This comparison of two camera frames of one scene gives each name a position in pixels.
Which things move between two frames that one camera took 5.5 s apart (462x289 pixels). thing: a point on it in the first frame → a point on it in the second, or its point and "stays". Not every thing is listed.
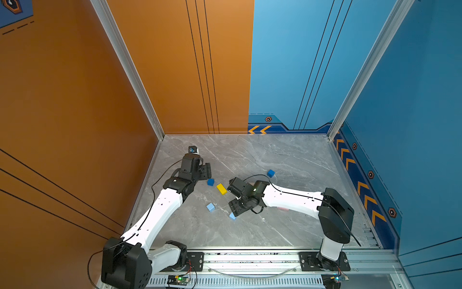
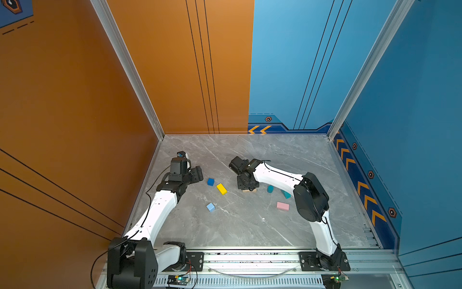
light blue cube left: (210, 207) stays
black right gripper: (234, 208) → (253, 186)
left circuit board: (176, 280) stays
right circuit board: (339, 278) stays
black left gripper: (205, 171) → (196, 174)
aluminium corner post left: (105, 14) stays
